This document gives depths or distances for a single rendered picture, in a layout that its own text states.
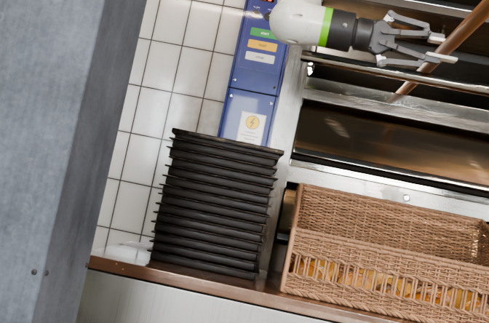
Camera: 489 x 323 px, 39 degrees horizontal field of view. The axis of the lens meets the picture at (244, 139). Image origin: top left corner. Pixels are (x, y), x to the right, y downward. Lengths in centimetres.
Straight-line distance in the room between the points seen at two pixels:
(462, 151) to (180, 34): 94
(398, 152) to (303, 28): 69
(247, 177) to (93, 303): 47
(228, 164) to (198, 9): 66
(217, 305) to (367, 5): 99
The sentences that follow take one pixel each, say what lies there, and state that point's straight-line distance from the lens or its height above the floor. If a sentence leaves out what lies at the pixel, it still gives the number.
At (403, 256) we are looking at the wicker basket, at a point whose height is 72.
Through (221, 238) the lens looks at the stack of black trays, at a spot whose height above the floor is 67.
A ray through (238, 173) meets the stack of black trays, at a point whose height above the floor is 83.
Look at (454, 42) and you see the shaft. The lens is 150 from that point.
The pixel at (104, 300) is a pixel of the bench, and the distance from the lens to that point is 160.
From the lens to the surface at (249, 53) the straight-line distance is 210.
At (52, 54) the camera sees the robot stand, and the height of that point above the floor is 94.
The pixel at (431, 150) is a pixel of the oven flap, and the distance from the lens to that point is 214.
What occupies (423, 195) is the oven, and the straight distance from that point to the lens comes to 212.
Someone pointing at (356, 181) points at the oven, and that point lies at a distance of 209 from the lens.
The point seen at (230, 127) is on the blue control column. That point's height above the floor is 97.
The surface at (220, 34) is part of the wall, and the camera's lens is 216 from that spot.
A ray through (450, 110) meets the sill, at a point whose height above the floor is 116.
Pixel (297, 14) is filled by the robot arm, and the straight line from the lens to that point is 156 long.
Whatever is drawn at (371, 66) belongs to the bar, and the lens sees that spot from 175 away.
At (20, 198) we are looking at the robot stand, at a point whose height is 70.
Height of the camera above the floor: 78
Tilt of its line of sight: 5 degrees up
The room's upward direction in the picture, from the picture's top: 12 degrees clockwise
